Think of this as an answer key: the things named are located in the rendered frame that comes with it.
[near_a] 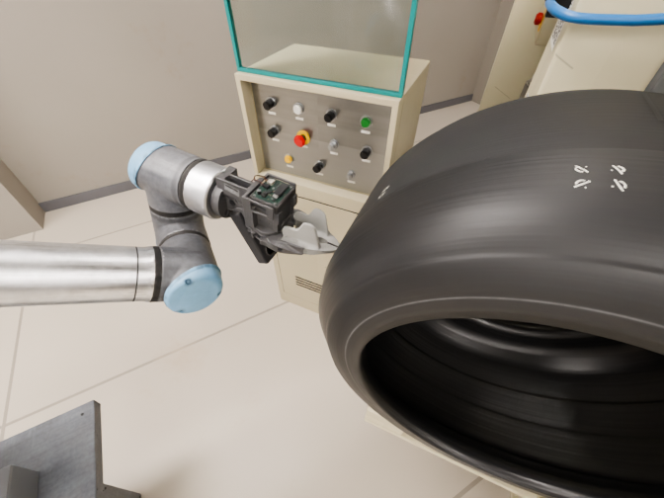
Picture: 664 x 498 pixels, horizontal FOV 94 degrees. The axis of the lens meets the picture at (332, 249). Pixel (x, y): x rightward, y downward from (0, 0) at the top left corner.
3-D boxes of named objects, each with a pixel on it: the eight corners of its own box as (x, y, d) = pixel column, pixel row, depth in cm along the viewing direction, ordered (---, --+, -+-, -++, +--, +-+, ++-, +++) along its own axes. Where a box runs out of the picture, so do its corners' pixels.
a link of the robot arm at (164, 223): (162, 276, 59) (149, 223, 52) (155, 239, 67) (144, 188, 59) (213, 266, 64) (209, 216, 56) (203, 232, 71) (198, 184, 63)
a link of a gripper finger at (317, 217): (343, 228, 46) (289, 206, 48) (338, 254, 50) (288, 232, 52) (352, 215, 48) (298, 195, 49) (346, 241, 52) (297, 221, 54)
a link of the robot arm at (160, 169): (170, 179, 63) (162, 129, 56) (222, 201, 60) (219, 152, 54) (129, 199, 56) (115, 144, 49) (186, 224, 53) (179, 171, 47)
